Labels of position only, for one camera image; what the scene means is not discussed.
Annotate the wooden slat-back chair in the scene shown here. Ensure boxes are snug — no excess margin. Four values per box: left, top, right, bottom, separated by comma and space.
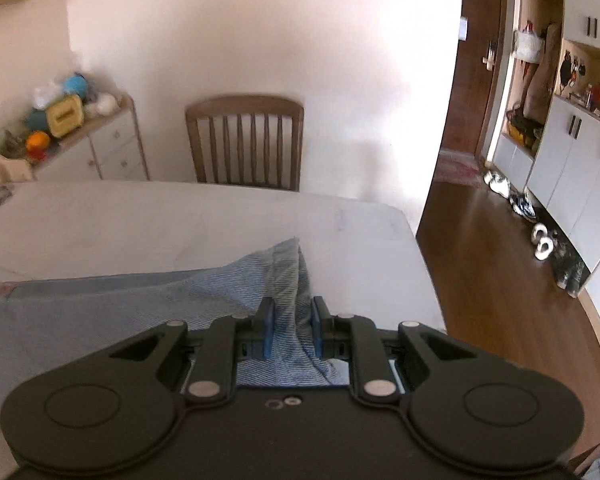
184, 94, 305, 192

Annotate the white hanging bag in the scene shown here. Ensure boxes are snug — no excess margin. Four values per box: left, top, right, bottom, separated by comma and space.
512, 21, 544, 63

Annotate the pair of white sneakers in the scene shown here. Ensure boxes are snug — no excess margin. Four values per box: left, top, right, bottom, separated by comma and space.
483, 170, 512, 197

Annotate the beige toy animal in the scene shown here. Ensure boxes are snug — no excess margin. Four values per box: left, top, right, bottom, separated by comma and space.
0, 155, 35, 184

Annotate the pair of white slippers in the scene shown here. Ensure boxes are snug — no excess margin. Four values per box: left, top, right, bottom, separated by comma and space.
531, 222, 556, 262

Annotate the pair of blue sneakers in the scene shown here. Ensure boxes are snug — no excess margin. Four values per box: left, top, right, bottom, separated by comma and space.
509, 192, 538, 223

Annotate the white plush toy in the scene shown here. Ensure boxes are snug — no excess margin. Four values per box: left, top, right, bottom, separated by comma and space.
91, 92, 120, 116

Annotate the white wall cabinet unit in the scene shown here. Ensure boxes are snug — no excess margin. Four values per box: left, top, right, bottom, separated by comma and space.
484, 0, 600, 287

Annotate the blue round toy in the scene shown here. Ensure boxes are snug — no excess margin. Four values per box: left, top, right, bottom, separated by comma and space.
62, 73, 90, 99

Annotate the pink door mat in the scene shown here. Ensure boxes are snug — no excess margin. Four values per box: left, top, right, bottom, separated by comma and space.
434, 152, 483, 187

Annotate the white drawer cabinet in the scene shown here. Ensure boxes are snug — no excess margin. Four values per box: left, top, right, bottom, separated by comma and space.
29, 92, 151, 182

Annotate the yellow bag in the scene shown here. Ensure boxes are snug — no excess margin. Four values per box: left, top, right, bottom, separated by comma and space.
505, 109, 535, 144

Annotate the pair of dark shoes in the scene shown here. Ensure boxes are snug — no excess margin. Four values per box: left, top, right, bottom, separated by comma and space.
551, 246, 592, 299

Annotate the clear plastic bag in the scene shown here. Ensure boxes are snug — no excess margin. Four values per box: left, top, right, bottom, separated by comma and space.
32, 79, 66, 110

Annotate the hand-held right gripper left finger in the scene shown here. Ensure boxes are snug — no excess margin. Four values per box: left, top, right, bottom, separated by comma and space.
108, 297, 277, 407

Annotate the brown wooden door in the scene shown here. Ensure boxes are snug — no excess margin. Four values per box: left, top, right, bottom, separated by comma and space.
440, 0, 510, 160

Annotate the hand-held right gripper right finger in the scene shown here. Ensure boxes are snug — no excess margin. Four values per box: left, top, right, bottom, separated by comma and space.
311, 296, 475, 406

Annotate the yellow box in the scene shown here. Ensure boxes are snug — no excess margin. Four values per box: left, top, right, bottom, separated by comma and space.
47, 97, 85, 137

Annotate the brown hanging coat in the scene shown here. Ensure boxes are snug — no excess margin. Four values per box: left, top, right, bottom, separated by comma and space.
523, 23, 561, 121

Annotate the orange round toy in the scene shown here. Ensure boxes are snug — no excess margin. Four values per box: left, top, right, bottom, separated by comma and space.
25, 131, 52, 162

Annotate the blue striped garment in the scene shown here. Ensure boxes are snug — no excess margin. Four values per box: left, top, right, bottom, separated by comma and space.
0, 236, 352, 412

